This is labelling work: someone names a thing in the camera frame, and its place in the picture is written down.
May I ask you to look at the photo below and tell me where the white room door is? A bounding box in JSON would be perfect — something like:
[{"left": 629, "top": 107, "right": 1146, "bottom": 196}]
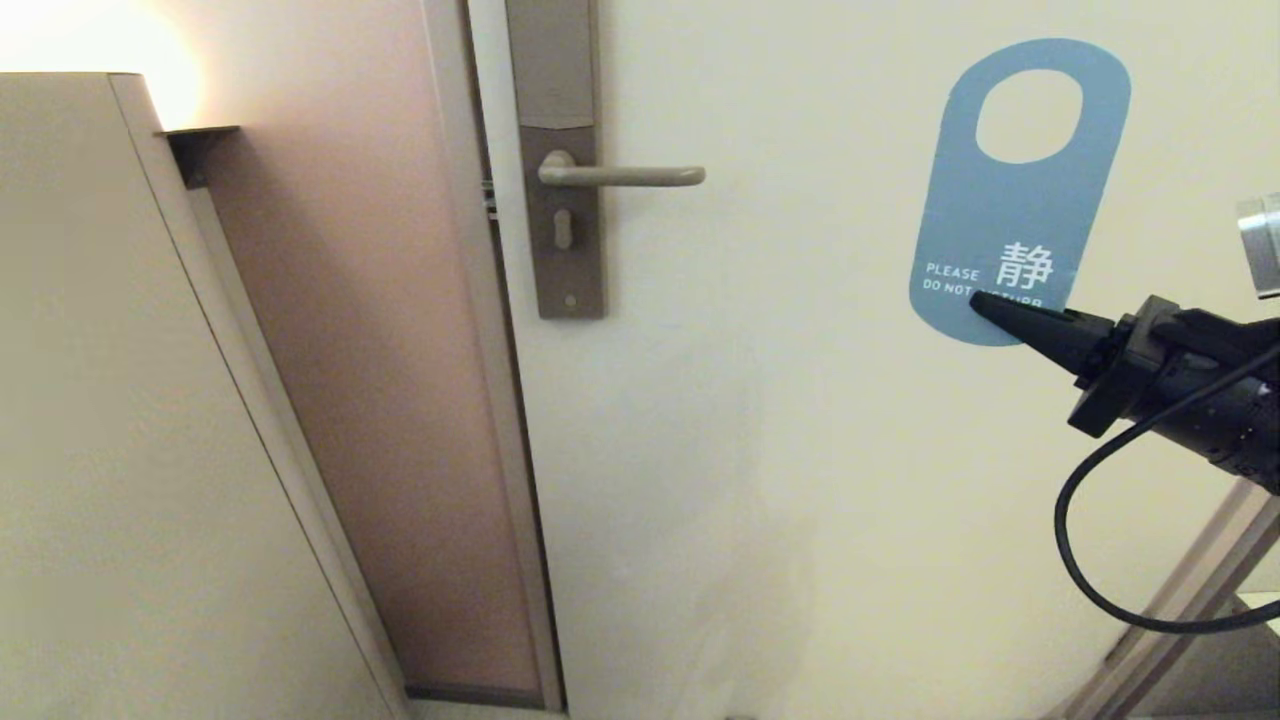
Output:
[{"left": 465, "top": 0, "right": 1280, "bottom": 720}]

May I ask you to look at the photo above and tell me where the dark wall light ledge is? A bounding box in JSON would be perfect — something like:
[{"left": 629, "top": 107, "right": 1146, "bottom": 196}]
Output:
[{"left": 158, "top": 125, "right": 241, "bottom": 191}]

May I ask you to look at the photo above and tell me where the beige cabinet panel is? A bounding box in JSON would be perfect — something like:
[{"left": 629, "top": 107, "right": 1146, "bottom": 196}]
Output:
[{"left": 0, "top": 72, "right": 411, "bottom": 720}]

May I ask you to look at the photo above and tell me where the small brown frame hinge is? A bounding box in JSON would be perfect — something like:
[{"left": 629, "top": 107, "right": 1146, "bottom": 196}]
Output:
[{"left": 1103, "top": 625, "right": 1153, "bottom": 666}]

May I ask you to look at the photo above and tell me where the brown metal lock plate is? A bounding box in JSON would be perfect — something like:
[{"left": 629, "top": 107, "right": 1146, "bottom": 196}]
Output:
[{"left": 505, "top": 0, "right": 608, "bottom": 321}]

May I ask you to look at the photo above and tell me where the blue and white door hanger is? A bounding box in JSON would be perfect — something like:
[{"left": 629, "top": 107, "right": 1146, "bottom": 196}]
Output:
[{"left": 908, "top": 38, "right": 1133, "bottom": 348}]

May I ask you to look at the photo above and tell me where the dark baseboard strip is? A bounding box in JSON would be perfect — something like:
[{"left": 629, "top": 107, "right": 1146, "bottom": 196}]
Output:
[{"left": 403, "top": 683, "right": 549, "bottom": 711}]

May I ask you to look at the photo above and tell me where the brown wooden side frame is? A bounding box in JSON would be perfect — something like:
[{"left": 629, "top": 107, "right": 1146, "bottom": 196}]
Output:
[{"left": 1040, "top": 478, "right": 1280, "bottom": 720}]

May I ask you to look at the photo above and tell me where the black looping gripper cable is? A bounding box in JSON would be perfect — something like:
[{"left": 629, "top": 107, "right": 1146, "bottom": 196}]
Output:
[{"left": 1053, "top": 343, "right": 1280, "bottom": 635}]

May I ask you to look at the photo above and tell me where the beige metal door handle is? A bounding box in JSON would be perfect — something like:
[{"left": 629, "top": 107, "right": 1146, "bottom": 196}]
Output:
[{"left": 538, "top": 151, "right": 707, "bottom": 189}]

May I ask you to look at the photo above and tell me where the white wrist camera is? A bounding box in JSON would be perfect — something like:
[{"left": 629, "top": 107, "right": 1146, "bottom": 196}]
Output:
[{"left": 1236, "top": 193, "right": 1280, "bottom": 301}]

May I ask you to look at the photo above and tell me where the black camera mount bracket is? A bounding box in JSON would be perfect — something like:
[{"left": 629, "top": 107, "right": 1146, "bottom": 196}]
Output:
[{"left": 1175, "top": 306, "right": 1280, "bottom": 376}]

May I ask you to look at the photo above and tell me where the beige door frame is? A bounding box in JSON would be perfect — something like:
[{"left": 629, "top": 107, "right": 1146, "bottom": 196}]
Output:
[{"left": 420, "top": 0, "right": 568, "bottom": 713}]

